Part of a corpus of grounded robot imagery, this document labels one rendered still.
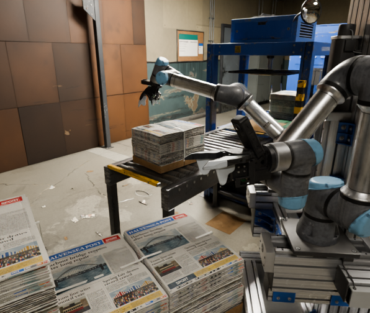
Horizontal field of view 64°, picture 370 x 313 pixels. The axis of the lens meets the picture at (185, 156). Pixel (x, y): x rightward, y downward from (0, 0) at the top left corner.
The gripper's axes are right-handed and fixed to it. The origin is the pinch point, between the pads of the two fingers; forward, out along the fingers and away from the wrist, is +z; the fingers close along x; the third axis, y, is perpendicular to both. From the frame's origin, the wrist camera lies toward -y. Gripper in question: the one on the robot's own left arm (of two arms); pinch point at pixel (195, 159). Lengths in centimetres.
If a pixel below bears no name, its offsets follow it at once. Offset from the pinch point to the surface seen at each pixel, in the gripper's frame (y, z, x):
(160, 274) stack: 38.7, 6.1, 17.5
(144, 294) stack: 39.7, 12.3, 11.7
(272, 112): 10, -179, 209
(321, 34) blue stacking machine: -87, -313, 282
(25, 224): 14.8, 39.5, 17.0
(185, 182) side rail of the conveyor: 33, -28, 85
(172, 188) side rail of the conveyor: 33, -19, 80
